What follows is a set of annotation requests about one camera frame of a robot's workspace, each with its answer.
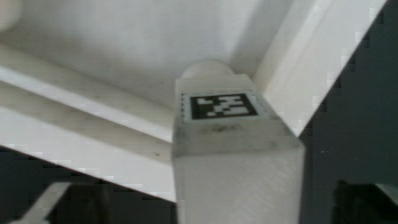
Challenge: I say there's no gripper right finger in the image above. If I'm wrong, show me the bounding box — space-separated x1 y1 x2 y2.
333 181 398 224

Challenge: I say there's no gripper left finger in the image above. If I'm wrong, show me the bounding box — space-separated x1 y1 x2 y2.
11 182 72 224

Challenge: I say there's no white table leg with tag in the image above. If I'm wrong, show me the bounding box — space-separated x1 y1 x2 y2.
173 60 306 224

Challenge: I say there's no white square tabletop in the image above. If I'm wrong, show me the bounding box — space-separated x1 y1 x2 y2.
0 0 388 199

